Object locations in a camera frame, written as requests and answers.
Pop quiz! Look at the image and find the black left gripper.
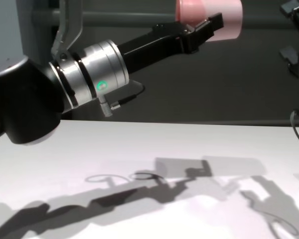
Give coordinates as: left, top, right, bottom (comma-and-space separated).
117, 12, 225, 75

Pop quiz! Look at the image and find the pink plastic cup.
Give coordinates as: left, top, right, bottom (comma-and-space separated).
175, 0, 244, 43

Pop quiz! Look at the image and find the grey metal frame bar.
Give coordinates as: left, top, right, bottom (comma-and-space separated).
31, 9, 299, 27

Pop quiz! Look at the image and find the left arm cable with plug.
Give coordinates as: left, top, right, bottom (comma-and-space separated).
99, 80, 146, 118

